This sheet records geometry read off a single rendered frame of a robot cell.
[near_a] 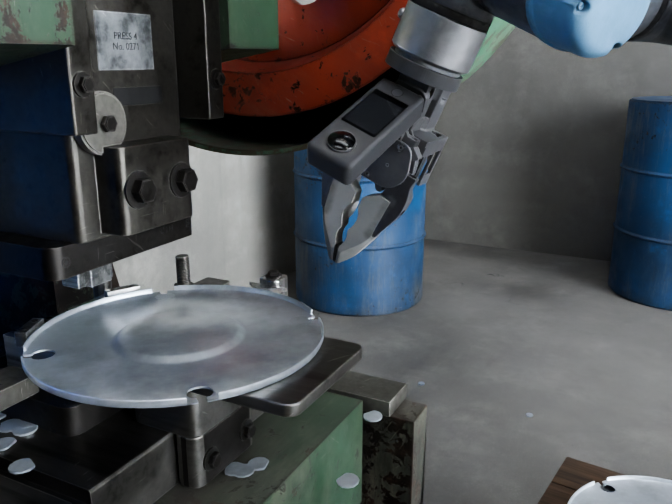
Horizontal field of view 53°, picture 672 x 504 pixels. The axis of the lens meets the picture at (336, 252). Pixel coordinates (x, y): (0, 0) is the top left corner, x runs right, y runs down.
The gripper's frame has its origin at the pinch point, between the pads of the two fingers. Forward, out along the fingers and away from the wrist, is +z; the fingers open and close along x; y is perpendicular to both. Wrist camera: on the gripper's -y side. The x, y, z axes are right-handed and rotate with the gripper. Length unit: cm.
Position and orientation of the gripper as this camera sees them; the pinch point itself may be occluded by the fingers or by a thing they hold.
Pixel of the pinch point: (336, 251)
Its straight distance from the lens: 67.8
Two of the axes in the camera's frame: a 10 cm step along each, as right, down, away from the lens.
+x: -8.1, -5.0, 3.0
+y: 4.6, -2.3, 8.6
